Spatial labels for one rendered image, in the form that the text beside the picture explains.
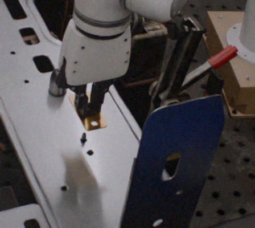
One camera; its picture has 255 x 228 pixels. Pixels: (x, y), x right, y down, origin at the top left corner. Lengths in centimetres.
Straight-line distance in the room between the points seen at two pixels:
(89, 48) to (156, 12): 14
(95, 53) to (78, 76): 5
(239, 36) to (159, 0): 92
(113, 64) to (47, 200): 24
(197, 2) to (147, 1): 119
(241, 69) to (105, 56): 73
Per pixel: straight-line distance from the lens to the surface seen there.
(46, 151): 118
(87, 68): 105
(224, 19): 191
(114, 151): 119
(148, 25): 135
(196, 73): 121
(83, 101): 111
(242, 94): 170
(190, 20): 113
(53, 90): 126
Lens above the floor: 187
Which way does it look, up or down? 42 degrees down
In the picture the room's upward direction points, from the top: 11 degrees clockwise
